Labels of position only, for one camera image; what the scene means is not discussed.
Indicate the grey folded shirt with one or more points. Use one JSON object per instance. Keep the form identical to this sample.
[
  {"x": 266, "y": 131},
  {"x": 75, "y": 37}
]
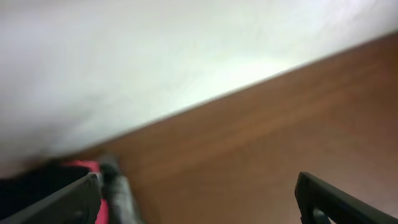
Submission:
[{"x": 123, "y": 208}]

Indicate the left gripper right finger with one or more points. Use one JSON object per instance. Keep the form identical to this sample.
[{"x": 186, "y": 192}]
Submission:
[{"x": 320, "y": 202}]

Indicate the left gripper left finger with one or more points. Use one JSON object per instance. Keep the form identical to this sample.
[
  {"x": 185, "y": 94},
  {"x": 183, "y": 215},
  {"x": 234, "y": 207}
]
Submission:
[{"x": 78, "y": 202}]

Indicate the red folded t-shirt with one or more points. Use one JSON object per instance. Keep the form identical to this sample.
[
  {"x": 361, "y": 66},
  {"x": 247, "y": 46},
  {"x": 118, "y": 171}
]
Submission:
[{"x": 93, "y": 166}]

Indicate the black t-shirt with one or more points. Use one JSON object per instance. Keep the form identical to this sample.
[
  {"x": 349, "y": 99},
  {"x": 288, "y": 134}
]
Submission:
[{"x": 23, "y": 190}]

